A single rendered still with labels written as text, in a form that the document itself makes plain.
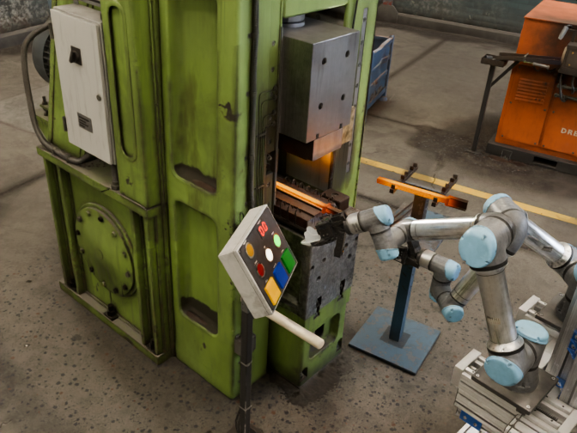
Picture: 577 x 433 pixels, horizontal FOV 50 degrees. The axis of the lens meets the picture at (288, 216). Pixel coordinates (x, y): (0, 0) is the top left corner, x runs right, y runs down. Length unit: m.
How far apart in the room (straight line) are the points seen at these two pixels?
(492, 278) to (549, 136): 4.07
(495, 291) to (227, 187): 1.11
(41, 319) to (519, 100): 4.30
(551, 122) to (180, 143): 3.96
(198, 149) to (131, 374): 1.32
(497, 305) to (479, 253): 0.19
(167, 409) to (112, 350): 0.53
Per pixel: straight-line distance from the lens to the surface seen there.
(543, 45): 5.80
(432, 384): 3.42
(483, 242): 1.91
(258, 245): 2.21
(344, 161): 3.04
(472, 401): 2.47
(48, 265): 4.23
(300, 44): 2.37
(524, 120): 5.97
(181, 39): 2.54
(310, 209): 2.75
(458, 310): 2.43
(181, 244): 2.94
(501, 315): 2.04
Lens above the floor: 2.38
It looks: 31 degrees down
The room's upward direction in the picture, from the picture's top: 3 degrees clockwise
